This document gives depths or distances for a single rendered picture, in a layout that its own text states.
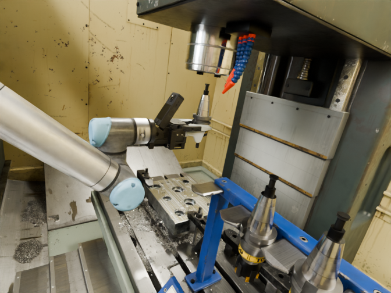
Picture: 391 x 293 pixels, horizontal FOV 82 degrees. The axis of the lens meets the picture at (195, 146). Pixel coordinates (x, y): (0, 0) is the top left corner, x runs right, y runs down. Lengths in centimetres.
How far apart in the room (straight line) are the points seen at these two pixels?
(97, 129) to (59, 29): 107
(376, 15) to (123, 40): 135
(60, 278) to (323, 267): 86
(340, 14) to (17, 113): 61
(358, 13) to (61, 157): 66
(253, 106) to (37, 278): 112
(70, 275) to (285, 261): 79
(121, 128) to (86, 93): 104
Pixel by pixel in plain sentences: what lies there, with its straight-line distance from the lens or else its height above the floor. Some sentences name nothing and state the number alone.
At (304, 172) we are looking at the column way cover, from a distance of 103.
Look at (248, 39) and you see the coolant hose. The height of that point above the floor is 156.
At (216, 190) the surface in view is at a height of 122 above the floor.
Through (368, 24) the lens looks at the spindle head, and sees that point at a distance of 70.
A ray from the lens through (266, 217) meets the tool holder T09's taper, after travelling 41.
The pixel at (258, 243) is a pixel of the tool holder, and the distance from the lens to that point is 42.
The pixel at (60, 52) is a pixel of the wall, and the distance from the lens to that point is 161.
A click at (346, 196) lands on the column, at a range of 101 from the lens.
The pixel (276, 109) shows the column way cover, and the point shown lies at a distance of 108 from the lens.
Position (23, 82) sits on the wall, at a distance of 162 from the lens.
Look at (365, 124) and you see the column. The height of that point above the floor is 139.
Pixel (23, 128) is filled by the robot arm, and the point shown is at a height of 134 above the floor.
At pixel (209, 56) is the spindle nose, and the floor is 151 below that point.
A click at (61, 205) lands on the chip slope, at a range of 145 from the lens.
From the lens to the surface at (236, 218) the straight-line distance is 46.
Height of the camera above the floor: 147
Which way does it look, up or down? 18 degrees down
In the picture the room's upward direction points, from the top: 9 degrees clockwise
